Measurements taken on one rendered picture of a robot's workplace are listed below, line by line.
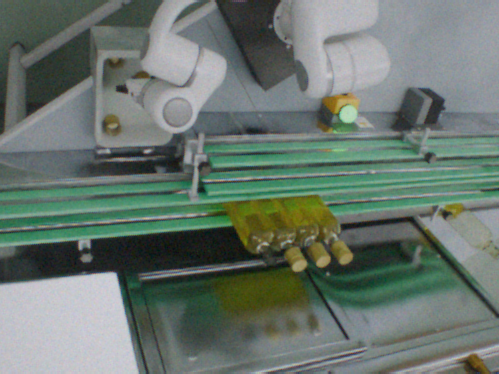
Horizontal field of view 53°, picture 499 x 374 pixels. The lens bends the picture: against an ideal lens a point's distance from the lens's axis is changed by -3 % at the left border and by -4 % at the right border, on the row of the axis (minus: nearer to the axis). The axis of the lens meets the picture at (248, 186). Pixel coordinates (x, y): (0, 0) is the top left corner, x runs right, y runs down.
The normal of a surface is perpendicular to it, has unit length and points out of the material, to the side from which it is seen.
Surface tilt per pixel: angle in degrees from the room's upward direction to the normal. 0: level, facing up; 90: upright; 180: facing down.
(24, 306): 90
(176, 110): 15
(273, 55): 1
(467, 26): 0
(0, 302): 90
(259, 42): 1
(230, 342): 91
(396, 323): 91
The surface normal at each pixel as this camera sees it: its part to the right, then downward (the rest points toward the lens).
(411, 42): 0.34, 0.57
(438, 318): 0.17, -0.82
